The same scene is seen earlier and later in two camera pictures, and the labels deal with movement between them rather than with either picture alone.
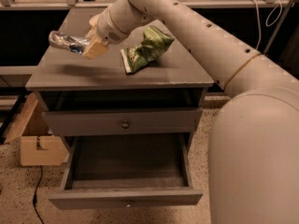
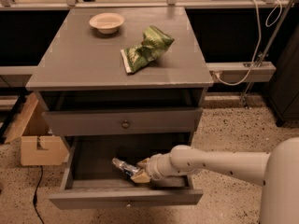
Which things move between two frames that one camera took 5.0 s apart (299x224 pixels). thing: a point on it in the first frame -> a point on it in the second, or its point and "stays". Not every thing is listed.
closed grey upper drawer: (145, 121) stays
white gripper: (106, 27) -> (153, 167)
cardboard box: (38, 146) stays
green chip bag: (154, 42) stays
